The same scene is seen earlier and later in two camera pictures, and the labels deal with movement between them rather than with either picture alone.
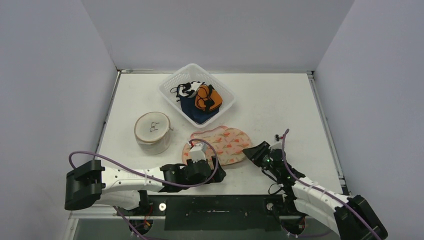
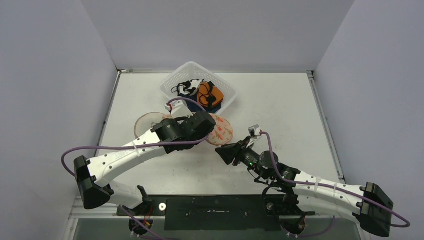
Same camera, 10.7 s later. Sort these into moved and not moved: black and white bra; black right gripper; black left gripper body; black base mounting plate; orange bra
Moved: black right gripper; black left gripper body
Not moved: black and white bra; orange bra; black base mounting plate
